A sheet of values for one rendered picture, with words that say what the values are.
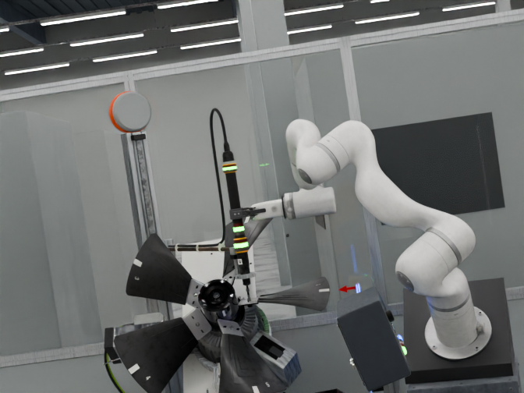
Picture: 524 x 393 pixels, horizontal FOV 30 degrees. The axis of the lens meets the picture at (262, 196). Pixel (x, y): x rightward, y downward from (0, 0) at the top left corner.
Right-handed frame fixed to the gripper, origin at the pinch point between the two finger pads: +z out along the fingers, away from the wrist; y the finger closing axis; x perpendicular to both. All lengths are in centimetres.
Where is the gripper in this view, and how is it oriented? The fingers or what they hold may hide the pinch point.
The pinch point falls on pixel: (236, 213)
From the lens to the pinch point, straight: 311.6
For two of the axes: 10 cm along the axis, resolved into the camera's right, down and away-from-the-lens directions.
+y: 0.8, -0.4, 10.0
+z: -9.9, 1.4, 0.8
